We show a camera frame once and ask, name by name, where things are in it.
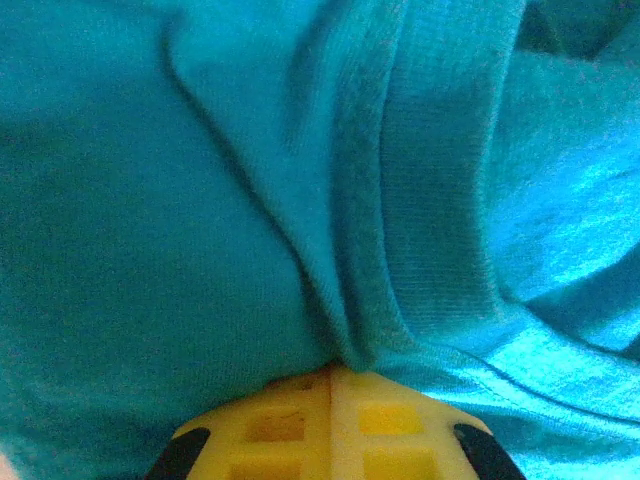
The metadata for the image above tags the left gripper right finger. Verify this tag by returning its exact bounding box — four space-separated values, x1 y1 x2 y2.
330 368 529 480

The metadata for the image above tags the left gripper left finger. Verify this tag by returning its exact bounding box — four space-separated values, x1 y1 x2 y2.
144 367 334 480

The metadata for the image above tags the blue t-shirt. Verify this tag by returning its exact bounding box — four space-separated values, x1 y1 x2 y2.
0 0 640 480

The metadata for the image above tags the floral tablecloth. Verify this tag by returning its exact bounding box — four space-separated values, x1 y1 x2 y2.
0 447 19 480

